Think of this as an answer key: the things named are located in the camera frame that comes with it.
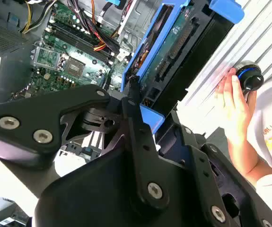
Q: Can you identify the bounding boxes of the hard disk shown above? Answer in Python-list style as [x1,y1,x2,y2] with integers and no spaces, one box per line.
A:
[120,0,245,135]

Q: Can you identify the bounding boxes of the round black tool blue ring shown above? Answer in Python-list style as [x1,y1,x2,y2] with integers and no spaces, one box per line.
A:
[235,61,264,95]

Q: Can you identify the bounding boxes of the person's right hand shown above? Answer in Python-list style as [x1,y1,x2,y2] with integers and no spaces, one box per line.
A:
[215,67,257,142]

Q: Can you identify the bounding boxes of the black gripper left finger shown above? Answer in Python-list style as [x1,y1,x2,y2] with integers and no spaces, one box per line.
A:
[0,78,171,211]

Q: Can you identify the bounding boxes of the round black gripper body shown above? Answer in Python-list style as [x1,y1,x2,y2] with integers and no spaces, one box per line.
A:
[33,141,272,227]

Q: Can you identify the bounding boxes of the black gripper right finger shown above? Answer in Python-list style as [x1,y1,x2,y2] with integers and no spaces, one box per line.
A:
[171,111,272,227]

